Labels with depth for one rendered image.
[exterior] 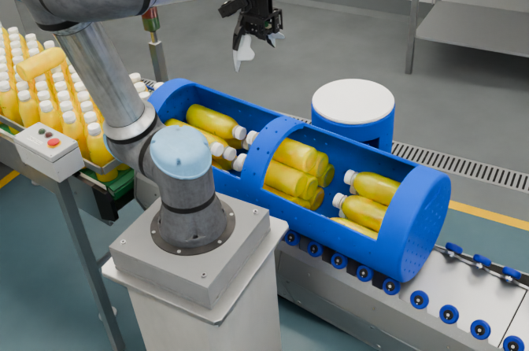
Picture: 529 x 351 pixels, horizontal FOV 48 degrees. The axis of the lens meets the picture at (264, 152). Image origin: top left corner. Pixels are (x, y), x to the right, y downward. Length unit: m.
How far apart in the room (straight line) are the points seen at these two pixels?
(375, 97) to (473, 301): 0.80
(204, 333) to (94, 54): 0.63
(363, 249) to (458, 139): 2.32
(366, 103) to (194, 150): 0.97
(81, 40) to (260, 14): 0.48
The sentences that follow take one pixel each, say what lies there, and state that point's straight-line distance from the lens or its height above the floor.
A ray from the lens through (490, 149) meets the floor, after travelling 3.65.
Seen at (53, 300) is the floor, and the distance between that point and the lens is 2.98.
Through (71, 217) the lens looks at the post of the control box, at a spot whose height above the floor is 0.78.
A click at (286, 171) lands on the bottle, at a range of 1.56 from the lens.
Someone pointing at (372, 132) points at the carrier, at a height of 0.99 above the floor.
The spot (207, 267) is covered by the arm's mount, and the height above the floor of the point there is 1.22.
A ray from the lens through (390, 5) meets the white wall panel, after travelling 5.11.
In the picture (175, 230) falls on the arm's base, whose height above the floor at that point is 1.26.
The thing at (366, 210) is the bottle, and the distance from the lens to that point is 1.53.
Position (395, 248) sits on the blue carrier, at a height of 1.13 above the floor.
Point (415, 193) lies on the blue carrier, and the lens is 1.38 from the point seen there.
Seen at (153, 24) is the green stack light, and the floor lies 1.19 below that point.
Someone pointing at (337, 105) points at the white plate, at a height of 1.04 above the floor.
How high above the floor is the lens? 2.13
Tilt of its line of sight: 37 degrees down
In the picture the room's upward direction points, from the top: 5 degrees counter-clockwise
